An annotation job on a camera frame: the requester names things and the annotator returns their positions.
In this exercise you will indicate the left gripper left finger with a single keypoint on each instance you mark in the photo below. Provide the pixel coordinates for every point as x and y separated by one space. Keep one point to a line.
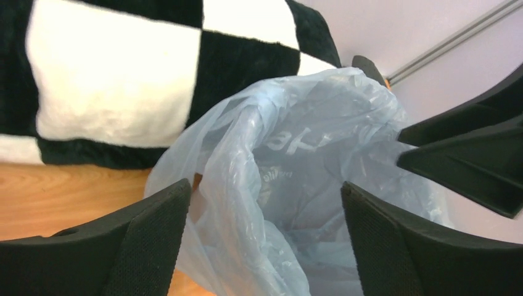
131 251

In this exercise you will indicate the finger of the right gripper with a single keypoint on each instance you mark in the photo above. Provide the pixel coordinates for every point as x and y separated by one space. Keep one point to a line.
500 103
484 166

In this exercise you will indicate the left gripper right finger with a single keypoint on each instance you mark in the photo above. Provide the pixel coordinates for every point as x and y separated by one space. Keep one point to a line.
400 253

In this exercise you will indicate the translucent blue plastic trash bag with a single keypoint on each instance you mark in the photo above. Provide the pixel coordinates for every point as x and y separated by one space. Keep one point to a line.
267 217

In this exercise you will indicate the dark grey perforated mat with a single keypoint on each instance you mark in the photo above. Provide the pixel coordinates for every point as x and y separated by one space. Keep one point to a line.
369 69

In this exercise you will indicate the black white checkered pillow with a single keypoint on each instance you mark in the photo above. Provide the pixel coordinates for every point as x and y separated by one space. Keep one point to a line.
114 83

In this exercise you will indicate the right aluminium frame post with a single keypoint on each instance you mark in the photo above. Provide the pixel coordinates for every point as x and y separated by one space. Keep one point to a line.
480 24

